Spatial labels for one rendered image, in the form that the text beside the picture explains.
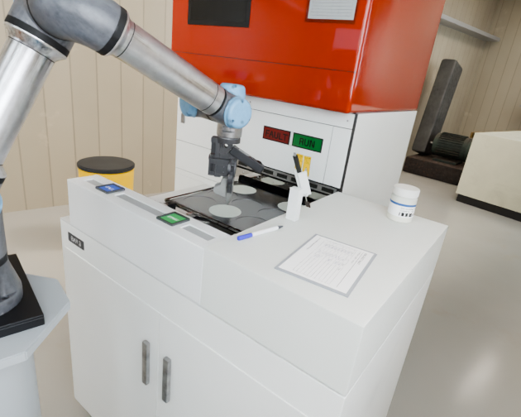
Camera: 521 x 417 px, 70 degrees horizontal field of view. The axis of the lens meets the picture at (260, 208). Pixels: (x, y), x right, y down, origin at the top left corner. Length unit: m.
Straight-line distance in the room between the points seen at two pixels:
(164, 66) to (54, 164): 2.78
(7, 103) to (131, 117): 2.81
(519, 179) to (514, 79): 4.19
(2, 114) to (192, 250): 0.45
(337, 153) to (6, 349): 0.99
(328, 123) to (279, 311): 0.73
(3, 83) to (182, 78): 0.33
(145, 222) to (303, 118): 0.66
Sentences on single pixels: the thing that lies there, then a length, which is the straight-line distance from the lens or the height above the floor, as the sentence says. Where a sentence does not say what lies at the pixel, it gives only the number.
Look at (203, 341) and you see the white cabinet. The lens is 0.89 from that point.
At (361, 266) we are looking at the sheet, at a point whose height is 0.97.
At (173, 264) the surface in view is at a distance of 0.87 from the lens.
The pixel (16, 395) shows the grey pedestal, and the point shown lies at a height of 0.65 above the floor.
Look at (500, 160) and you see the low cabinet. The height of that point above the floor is 0.64.
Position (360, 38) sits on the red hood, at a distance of 1.18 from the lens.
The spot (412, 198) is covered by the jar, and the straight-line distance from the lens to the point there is 1.08.
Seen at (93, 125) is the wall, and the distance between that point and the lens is 3.54.
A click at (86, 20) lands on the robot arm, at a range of 0.77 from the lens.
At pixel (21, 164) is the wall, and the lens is 3.49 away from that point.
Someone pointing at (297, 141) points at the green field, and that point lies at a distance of 1.32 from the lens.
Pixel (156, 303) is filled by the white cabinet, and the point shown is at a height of 0.75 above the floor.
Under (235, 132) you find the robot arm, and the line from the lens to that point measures 1.10.
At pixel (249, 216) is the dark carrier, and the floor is 0.90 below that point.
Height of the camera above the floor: 1.32
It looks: 21 degrees down
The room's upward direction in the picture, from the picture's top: 7 degrees clockwise
